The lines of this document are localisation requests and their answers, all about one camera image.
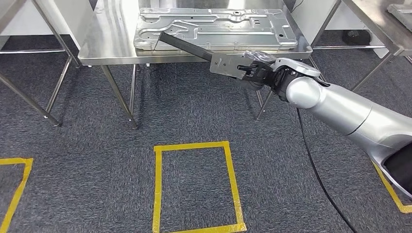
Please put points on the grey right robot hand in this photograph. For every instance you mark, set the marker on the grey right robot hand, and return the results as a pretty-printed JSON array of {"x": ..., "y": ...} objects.
[{"x": 267, "y": 77}]

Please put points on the long black plastic part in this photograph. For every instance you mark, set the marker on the long black plastic part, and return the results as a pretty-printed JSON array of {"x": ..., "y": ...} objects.
[{"x": 225, "y": 66}]

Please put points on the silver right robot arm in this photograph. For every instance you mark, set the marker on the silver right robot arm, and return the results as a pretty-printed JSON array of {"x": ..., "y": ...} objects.
[{"x": 354, "y": 112}]

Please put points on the stainless steel workbench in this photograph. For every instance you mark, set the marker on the stainless steel workbench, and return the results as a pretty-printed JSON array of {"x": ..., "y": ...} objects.
[{"x": 106, "y": 48}]

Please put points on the clear plastic wrap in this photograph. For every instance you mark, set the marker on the clear plastic wrap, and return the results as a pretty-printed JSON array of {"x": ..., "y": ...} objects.
[{"x": 259, "y": 55}]

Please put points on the stamped grey metal plate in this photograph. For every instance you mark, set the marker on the stamped grey metal plate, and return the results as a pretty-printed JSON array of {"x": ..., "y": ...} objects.
[{"x": 225, "y": 29}]

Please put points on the white partition board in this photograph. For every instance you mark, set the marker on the white partition board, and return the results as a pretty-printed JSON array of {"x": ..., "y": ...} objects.
[
  {"x": 322, "y": 16},
  {"x": 48, "y": 13}
]

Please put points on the black round floor object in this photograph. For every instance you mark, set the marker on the black round floor object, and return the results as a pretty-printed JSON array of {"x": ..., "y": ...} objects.
[{"x": 355, "y": 37}]

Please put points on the stainless steel side table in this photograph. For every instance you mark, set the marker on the stainless steel side table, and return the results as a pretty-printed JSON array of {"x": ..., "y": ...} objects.
[
  {"x": 379, "y": 22},
  {"x": 54, "y": 32}
]

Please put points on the small grey metal plate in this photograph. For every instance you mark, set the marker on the small grey metal plate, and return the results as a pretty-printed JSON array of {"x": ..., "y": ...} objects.
[{"x": 402, "y": 14}]

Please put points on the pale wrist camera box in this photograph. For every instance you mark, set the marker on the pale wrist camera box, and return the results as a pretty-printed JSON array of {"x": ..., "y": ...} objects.
[{"x": 297, "y": 66}]

